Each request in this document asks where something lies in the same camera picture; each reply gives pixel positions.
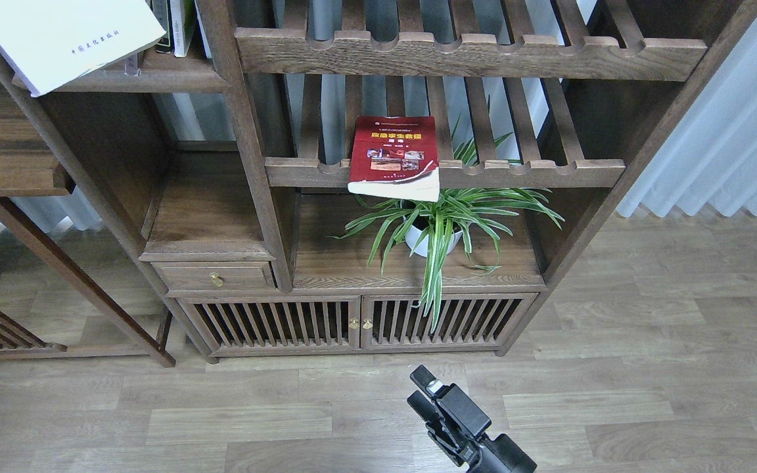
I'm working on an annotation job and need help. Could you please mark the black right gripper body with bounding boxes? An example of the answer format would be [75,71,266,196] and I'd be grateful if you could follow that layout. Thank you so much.
[426,384,537,472]

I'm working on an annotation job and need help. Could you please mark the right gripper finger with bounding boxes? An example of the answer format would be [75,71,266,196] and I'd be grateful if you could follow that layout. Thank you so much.
[409,365,444,398]
[407,392,442,427]

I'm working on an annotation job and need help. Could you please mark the red paperback book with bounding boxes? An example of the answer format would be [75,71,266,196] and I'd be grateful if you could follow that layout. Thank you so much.
[348,116,440,202]

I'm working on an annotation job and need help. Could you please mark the white book top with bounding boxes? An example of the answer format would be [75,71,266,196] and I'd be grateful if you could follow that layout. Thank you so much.
[0,1,165,98]

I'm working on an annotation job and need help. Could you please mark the white plant pot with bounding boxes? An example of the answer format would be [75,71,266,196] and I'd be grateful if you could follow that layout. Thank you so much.
[405,217,463,257]

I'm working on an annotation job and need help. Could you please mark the spider plant leaves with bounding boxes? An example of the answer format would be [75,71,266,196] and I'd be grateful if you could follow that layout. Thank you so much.
[330,115,564,332]

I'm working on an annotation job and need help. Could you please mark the brass drawer knob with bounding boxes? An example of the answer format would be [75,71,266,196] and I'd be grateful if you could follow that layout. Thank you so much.
[210,272,225,287]

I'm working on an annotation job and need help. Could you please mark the dark wooden bookshelf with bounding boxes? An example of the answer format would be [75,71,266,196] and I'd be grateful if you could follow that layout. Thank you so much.
[0,1,757,358]

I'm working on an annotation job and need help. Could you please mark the white curtain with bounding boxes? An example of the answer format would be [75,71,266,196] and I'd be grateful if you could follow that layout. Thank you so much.
[616,18,757,217]

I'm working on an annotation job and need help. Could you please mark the dark spine upright book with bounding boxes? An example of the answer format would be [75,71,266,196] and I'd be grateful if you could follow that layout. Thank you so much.
[154,0,173,55]

